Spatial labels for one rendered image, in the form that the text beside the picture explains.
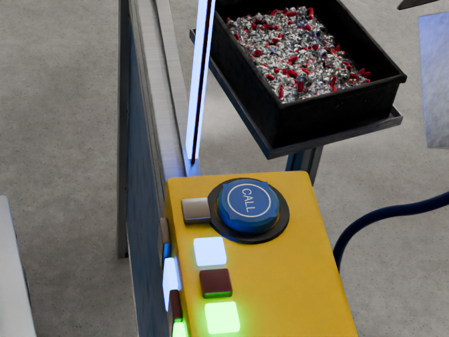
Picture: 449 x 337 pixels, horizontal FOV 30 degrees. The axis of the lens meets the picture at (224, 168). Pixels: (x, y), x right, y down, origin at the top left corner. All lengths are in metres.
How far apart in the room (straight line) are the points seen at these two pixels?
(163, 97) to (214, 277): 0.45
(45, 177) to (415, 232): 0.88
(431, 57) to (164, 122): 0.28
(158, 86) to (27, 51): 1.42
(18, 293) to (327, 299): 0.22
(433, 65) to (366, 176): 1.27
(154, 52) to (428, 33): 0.32
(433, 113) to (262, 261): 0.36
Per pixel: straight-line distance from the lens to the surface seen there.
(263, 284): 0.51
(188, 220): 0.53
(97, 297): 1.79
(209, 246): 0.52
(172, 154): 0.87
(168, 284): 0.53
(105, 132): 2.10
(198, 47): 0.76
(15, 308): 0.59
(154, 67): 0.97
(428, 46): 0.85
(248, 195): 0.54
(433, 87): 0.84
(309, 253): 0.53
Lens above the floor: 1.49
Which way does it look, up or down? 47 degrees down
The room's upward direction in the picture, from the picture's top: 8 degrees clockwise
